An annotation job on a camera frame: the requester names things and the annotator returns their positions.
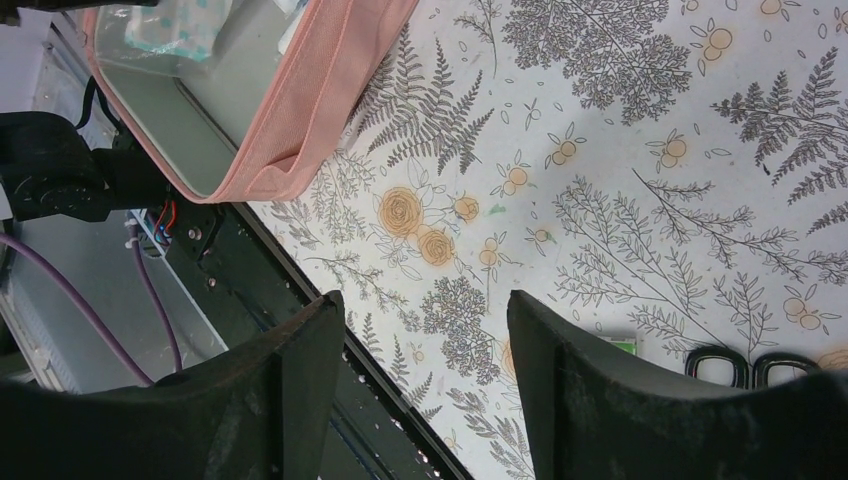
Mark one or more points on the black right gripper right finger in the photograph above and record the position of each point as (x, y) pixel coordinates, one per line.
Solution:
(594, 411)

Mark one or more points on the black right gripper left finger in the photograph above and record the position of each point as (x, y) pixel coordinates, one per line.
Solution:
(258, 411)

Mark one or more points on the plastic bag of band-aids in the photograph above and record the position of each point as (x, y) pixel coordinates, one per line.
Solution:
(184, 28)

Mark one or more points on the pink medicine kit bag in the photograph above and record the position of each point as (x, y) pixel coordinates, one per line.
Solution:
(256, 120)

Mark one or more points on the small green box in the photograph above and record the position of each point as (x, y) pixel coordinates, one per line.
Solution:
(627, 344)

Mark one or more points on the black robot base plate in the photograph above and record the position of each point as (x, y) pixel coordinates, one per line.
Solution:
(244, 283)

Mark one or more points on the black handled scissors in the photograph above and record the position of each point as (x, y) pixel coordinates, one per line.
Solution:
(746, 374)

